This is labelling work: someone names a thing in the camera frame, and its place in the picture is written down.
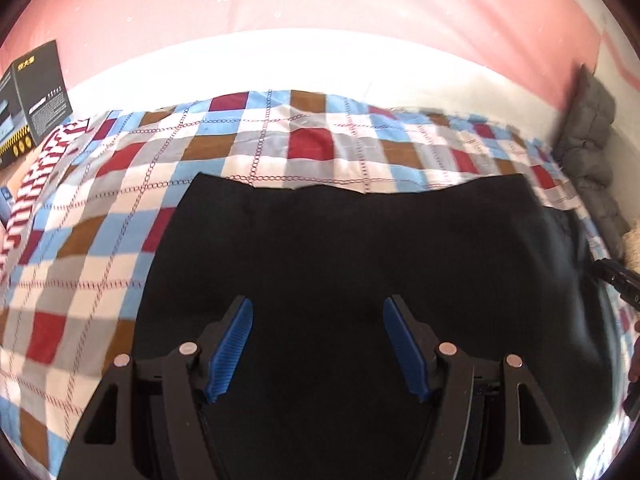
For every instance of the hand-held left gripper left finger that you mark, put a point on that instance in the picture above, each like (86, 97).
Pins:
(230, 350)

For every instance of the black cardboard box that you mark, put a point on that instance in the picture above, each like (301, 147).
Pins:
(35, 100)

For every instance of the person's right hand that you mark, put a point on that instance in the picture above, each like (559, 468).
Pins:
(635, 360)

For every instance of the black padded jacket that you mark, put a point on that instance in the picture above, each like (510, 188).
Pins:
(350, 245)

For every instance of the speckled bolster pillow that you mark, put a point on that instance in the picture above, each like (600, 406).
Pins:
(632, 242)

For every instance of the plaid bed sheet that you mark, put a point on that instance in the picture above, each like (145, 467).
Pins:
(150, 160)

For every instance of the blue and white box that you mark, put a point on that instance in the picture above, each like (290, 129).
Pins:
(5, 202)

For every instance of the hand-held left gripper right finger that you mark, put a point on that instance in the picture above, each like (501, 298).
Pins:
(407, 350)

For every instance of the grey quilted cushion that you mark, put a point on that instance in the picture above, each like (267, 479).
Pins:
(592, 135)

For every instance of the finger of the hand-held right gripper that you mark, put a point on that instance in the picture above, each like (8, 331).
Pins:
(620, 280)

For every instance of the red white striped cloth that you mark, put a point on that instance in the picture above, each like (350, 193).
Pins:
(40, 170)

